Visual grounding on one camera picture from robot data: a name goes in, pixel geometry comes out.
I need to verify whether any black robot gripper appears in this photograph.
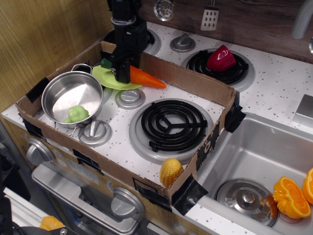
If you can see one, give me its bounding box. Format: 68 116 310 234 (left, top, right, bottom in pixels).
111 18 148 83

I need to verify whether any orange toy carrot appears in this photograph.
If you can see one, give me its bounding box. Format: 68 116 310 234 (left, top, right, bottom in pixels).
100 58 168 89

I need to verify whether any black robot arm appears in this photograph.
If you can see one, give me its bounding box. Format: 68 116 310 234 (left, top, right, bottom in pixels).
108 0 148 84

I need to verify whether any light green plastic plate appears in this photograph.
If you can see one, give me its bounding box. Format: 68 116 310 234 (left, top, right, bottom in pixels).
92 65 142 90

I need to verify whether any silver stovetop knob upper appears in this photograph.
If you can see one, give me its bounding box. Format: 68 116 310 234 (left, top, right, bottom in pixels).
115 89 146 110

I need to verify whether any silver stovetop knob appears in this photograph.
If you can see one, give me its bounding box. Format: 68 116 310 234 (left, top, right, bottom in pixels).
170 33 196 53
78 119 112 147
115 89 146 110

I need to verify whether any silver rear stovetop knob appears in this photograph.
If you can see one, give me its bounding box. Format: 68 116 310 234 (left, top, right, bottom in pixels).
170 33 196 53

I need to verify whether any hanging perforated ladle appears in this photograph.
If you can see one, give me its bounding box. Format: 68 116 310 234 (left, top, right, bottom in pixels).
154 0 175 22

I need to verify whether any green toy vegetable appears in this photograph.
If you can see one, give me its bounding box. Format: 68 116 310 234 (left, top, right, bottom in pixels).
64 105 89 123

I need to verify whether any front black coil burner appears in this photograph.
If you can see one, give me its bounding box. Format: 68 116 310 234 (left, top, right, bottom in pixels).
141 100 209 152

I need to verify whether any silver stovetop knob lower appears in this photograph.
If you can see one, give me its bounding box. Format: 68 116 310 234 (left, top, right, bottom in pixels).
78 119 112 147

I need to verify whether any hanging slotted spatula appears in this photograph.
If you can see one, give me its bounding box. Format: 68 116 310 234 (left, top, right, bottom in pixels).
201 0 219 31

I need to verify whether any red toy pepper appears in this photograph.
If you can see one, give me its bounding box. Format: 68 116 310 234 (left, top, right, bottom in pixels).
206 45 236 72

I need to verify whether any yellow toy corn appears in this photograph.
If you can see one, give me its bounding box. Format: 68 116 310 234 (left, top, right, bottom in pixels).
159 158 183 188

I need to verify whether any rear right coil burner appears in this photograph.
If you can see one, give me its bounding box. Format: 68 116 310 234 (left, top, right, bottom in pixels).
183 49 250 85

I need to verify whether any brown cardboard fence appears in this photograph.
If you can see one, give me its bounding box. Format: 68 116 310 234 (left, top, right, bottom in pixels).
15 42 244 215

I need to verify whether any left silver oven knob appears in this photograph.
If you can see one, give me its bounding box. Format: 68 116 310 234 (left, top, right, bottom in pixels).
26 138 55 166

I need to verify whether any silver oven knob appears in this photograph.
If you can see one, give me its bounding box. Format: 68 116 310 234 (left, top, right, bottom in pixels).
111 187 145 220
26 138 55 166

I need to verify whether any right silver oven knob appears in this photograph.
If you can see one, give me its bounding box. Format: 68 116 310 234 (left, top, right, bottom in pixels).
111 187 145 220

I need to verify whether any steel sink basin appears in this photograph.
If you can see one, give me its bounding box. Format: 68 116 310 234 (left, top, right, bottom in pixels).
197 114 313 235

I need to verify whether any silver faucet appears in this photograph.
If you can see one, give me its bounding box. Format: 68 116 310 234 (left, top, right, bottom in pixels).
291 0 313 39

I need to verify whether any yellow toy piece bottom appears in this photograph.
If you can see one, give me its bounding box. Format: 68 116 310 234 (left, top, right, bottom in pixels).
39 216 64 231

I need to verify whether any steel pot lid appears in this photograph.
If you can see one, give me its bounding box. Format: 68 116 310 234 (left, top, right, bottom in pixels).
214 178 279 227

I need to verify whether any grey square faucet base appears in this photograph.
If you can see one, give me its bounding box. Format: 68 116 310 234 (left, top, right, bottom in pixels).
293 94 313 128

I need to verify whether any orange toy half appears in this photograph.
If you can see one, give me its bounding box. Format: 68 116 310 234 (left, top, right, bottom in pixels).
272 177 311 219

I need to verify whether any orange toy piece right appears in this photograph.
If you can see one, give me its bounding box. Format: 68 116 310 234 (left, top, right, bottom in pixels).
302 168 313 204

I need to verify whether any silver oven door handle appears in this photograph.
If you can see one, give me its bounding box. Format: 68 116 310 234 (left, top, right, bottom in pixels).
32 164 140 235

